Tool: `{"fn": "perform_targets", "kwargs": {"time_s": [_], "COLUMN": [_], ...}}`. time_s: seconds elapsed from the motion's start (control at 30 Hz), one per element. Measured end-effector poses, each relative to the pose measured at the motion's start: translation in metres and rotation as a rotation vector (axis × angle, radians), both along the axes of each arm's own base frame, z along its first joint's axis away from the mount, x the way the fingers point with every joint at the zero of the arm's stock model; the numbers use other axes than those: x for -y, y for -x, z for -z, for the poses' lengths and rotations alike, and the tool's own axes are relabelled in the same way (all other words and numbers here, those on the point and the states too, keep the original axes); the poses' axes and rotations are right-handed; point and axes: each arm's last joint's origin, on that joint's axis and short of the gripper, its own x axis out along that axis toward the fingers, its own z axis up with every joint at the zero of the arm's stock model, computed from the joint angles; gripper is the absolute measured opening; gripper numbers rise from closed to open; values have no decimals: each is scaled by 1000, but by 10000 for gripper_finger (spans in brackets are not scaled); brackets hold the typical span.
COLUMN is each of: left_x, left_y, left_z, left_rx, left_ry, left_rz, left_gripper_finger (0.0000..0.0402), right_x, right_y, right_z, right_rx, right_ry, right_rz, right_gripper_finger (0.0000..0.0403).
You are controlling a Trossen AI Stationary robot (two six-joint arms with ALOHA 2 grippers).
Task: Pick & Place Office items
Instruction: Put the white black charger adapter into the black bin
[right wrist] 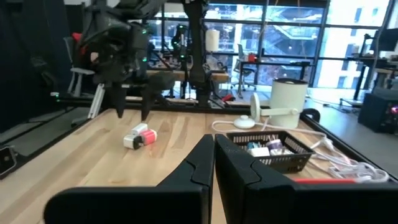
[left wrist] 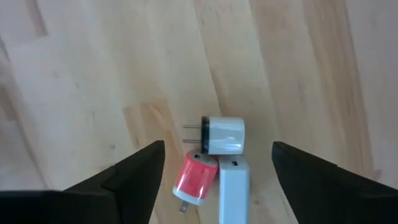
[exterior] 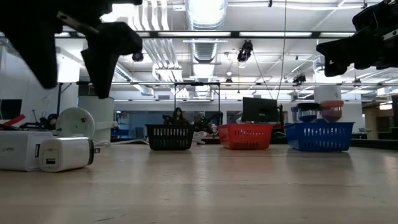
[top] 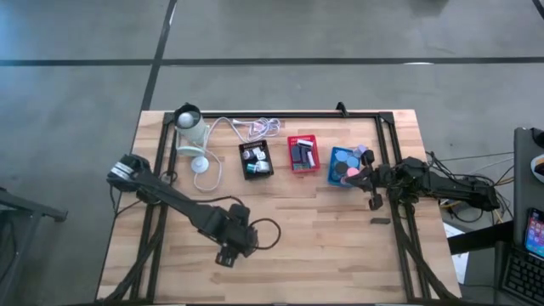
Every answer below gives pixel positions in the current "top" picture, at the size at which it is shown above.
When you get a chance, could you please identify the black keyboard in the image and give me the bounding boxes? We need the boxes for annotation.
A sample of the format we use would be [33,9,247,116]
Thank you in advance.
[501,244,544,306]

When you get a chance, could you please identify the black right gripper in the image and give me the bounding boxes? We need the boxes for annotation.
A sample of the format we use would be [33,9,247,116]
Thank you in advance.
[341,149,396,212]

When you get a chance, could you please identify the red plastic basket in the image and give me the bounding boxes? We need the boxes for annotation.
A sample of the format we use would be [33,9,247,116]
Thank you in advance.
[286,134,321,174]

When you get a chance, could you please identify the black plastic basket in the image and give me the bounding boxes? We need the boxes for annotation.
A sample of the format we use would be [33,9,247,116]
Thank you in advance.
[237,139,275,181]

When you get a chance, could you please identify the tangled floor cables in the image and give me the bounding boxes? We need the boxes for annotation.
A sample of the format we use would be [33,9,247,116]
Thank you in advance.
[424,150,518,224]

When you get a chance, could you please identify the blue plastic basket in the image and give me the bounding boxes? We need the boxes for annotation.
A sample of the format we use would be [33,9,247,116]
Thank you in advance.
[326,146,363,188]

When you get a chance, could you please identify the dark computer desk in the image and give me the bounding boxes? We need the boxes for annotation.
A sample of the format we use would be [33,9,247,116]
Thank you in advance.
[512,126,544,256]

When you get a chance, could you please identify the smartphone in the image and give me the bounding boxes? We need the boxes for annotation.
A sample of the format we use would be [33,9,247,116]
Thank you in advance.
[524,207,544,259]

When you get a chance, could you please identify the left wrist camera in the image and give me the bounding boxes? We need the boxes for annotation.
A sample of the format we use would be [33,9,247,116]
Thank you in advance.
[229,203,252,226]

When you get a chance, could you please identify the white paper sheet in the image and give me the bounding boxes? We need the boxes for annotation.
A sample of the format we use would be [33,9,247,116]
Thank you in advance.
[441,220,471,286]

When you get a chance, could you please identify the grey metal cart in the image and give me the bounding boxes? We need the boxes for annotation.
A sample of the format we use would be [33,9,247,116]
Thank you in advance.
[0,186,69,306]

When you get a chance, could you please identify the black aluminium table frame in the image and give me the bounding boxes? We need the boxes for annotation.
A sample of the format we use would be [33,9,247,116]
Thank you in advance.
[96,110,458,306]

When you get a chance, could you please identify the white cable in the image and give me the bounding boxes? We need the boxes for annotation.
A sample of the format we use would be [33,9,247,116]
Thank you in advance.
[193,116,282,192]

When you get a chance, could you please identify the white cylindrical desk device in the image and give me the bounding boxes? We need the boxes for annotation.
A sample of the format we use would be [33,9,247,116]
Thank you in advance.
[173,103,212,174]

